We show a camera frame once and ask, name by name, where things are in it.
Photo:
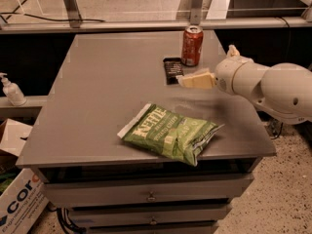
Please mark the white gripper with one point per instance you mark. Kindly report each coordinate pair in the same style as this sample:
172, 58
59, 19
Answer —
225, 74

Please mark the black rxbar chocolate bar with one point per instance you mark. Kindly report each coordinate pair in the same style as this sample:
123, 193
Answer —
173, 68

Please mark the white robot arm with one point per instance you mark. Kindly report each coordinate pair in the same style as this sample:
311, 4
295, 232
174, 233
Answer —
283, 91

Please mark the red coke can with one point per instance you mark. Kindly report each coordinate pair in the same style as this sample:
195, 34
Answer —
192, 45

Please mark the green kettle chips bag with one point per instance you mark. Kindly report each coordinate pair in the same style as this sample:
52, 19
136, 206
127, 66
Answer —
169, 134

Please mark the white pump sanitizer bottle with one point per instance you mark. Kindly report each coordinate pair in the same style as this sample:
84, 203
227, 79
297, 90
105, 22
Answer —
12, 91

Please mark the white cardboard box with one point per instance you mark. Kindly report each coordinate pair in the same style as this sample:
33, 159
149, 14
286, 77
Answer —
21, 202

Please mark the grey metal frame rail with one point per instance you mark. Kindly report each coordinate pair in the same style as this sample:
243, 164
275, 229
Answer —
81, 16

